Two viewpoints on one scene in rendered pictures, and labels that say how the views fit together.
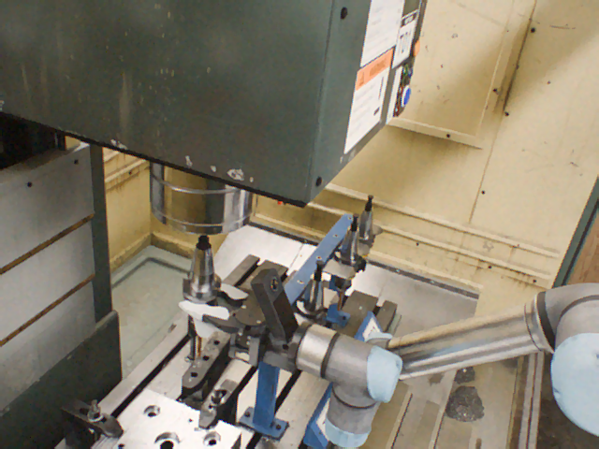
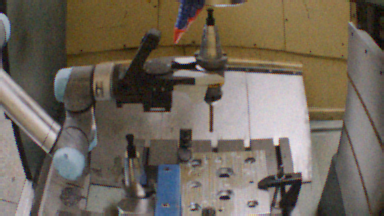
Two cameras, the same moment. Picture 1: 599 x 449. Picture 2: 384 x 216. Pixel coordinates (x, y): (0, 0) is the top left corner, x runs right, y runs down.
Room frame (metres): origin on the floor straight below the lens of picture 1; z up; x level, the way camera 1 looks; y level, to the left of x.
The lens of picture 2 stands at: (1.59, -0.16, 1.76)
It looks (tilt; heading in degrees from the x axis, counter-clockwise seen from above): 30 degrees down; 162
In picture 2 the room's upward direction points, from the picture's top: straight up
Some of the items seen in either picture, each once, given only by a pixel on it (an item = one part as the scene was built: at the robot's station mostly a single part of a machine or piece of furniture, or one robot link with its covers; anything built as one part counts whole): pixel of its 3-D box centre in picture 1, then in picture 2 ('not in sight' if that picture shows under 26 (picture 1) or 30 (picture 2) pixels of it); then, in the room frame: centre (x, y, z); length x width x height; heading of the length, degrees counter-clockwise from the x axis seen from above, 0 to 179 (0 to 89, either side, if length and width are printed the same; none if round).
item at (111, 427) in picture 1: (94, 427); (279, 187); (0.77, 0.35, 0.97); 0.13 x 0.03 x 0.15; 71
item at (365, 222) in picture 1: (365, 221); not in sight; (1.24, -0.16, 1.26); 0.04 x 0.04 x 0.07
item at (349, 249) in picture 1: (351, 241); not in sight; (1.14, -0.12, 1.26); 0.04 x 0.04 x 0.07
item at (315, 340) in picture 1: (315, 348); (105, 82); (0.70, -0.05, 1.31); 0.08 x 0.05 x 0.08; 161
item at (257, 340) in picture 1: (269, 335); (143, 83); (0.73, 0.03, 1.31); 0.12 x 0.08 x 0.09; 71
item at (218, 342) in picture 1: (211, 359); not in sight; (1.04, 0.17, 0.93); 0.26 x 0.05 x 0.06; 166
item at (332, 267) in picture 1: (340, 269); not in sight; (1.09, -0.10, 1.21); 0.07 x 0.05 x 0.01; 71
